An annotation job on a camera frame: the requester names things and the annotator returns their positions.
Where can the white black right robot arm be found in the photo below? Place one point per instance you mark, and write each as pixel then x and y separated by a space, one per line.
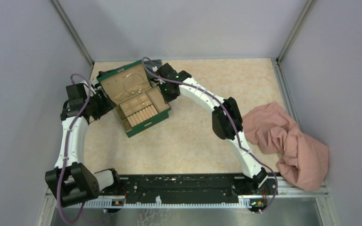
pixel 225 115

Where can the grey-green zebra plush towel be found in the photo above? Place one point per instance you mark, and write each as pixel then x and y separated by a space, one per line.
pixel 152 64

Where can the green jewelry box with lid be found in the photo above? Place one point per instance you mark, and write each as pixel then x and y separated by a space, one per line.
pixel 124 83

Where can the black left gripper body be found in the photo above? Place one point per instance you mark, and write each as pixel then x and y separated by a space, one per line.
pixel 98 106

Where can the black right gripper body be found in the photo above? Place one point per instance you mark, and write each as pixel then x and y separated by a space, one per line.
pixel 167 95

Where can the pink cloth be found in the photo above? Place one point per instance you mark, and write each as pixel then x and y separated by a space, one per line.
pixel 305 160

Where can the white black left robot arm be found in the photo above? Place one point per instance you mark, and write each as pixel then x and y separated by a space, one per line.
pixel 70 181

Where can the left aluminium frame post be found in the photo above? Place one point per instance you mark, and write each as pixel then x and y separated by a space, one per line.
pixel 72 31

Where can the aluminium frame post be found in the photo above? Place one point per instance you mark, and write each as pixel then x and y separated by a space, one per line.
pixel 309 4
pixel 72 31

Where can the green compartment jewelry tray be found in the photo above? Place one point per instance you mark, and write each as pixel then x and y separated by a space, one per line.
pixel 142 108

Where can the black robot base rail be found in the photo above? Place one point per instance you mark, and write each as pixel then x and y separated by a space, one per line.
pixel 190 190

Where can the right aluminium frame post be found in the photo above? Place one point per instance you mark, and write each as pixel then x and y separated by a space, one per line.
pixel 309 4

